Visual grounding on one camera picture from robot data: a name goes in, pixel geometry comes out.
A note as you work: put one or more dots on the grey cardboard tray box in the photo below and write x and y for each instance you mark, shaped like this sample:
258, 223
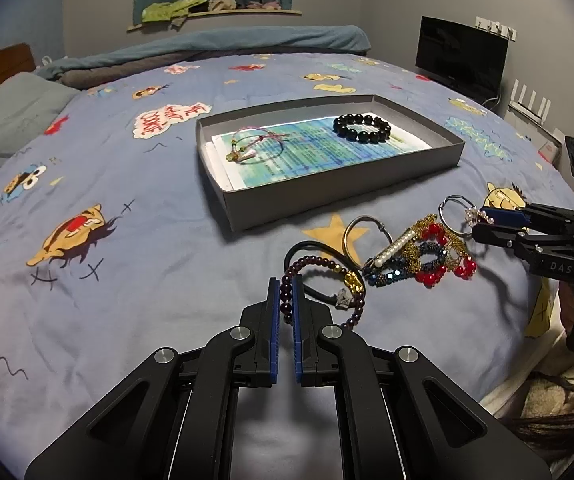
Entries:
267, 200

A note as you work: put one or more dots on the blue cartoon printed bedsheet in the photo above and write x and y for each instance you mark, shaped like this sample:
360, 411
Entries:
167, 260

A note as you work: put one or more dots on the teal duvet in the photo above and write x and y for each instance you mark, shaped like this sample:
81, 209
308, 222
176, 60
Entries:
217, 40

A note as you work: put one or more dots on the beige cloth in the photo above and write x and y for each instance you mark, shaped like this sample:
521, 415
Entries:
223, 2

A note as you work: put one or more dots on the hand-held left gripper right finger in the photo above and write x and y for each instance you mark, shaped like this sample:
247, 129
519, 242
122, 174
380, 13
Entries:
299, 340

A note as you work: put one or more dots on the white wall hooks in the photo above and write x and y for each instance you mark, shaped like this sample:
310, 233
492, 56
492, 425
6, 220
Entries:
497, 27

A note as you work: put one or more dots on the blue printed paper sheet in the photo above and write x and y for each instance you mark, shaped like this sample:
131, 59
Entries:
317, 155

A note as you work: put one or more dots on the white fleece clothing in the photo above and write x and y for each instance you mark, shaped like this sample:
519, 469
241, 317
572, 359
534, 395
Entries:
547, 400

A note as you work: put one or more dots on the plain silver bangle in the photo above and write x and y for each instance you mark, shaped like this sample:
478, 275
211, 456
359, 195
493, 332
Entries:
346, 240

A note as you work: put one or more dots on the window sill shelf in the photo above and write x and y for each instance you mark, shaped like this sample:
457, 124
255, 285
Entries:
267, 12

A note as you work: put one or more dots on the green cloth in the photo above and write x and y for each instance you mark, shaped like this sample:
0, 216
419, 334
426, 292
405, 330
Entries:
172, 10

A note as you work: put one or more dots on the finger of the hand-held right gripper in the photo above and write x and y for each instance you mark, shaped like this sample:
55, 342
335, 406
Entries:
494, 236
504, 215

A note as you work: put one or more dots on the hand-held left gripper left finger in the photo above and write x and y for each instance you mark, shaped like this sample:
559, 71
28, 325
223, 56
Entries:
273, 332

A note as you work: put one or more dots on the grey-green pillow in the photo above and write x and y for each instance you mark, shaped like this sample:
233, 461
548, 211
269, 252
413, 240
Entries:
12, 115

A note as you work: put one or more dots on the grey folded blanket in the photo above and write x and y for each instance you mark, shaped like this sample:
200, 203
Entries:
117, 72

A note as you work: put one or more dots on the black monitor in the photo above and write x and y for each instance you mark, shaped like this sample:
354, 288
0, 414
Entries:
459, 55

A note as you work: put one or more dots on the pink cloth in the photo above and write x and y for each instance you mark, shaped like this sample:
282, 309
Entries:
264, 6

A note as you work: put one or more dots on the white router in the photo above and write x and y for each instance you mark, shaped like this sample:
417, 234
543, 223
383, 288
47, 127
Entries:
532, 107

